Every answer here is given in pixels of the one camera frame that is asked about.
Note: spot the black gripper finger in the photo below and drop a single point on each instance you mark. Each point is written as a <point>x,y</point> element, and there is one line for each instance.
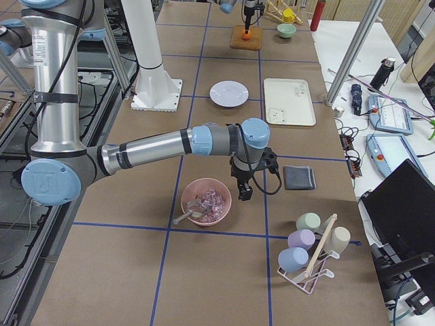
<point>241,189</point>
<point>249,25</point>
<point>246,25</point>
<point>247,193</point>

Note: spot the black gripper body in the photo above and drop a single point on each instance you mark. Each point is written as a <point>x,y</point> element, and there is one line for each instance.
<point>240,174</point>
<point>249,11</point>

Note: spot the orange fruit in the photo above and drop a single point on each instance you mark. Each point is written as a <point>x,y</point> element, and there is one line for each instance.
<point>246,36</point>

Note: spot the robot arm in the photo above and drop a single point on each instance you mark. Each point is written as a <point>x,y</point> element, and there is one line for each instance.
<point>80,79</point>
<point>226,6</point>

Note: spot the wooden tray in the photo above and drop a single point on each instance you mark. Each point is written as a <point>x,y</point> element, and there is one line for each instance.
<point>242,40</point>

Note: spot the cream bear tray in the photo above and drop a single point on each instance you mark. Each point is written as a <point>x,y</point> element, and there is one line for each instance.
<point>288,102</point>

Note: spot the wooden cup rack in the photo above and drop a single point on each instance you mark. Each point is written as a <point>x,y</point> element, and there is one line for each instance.
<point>275,8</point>

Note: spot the pink bowl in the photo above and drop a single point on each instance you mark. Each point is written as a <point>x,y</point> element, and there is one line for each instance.
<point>214,196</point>

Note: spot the yellow cup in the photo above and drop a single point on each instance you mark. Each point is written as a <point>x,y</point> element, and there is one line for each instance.
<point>288,15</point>

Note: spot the green bowl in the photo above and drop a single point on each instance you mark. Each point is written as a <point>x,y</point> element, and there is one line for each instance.
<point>286,31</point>

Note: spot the grey folded cloth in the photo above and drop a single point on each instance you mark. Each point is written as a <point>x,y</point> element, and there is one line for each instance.
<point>299,178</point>

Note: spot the green pastel cup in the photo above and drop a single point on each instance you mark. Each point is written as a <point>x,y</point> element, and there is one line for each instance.
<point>308,221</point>

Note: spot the purple pastel cup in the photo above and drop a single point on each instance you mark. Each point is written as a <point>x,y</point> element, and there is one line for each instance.
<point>301,238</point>

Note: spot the red cylinder bottle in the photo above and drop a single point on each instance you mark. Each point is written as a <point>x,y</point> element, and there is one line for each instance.
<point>317,14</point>

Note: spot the metal scoop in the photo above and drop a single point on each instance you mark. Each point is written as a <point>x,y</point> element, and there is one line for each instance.
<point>192,209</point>

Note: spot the white plate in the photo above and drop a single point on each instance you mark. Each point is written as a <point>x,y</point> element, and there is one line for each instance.
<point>229,93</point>

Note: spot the blue pastel cup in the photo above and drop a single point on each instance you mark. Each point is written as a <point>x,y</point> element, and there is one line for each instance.
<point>293,259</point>

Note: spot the beige pastel cup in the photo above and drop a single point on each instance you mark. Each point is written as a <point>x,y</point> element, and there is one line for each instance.
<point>337,240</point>

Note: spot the small metal cylinder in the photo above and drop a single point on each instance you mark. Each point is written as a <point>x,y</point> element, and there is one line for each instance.
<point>338,111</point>

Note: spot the folded dark umbrella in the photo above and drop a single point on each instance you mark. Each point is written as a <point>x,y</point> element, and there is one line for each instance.
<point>356,99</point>

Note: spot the black water bottle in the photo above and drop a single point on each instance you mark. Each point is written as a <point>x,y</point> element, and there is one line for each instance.
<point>383,72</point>

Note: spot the black monitor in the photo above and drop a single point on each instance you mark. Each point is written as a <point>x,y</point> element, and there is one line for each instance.
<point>401,209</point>

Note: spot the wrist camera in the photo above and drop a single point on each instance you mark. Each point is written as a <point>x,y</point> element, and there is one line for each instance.
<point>269,162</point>

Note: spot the white wire cup rack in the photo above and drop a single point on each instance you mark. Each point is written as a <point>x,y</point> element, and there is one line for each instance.
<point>306,277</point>

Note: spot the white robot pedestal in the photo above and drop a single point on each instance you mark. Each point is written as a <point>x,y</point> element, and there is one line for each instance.
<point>155,90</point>

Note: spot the aluminium frame post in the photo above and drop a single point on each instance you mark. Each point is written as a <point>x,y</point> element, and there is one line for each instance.
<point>355,45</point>

